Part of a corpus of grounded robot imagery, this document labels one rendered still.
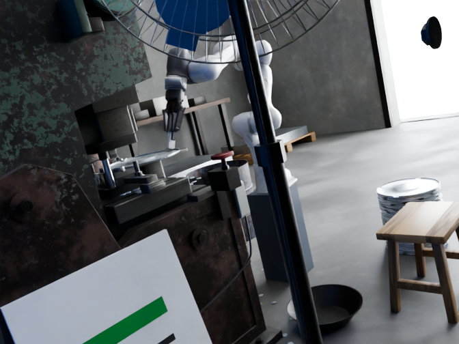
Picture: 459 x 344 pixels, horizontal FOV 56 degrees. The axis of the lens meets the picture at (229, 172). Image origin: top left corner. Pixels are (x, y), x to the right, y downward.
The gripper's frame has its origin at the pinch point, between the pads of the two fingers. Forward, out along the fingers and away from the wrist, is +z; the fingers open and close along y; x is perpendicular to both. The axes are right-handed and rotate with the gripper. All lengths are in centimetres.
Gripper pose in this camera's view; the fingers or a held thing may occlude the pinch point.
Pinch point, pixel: (171, 140)
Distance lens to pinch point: 175.2
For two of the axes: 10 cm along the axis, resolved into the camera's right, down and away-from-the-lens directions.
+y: -7.1, 0.4, 7.0
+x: -7.0, -1.3, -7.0
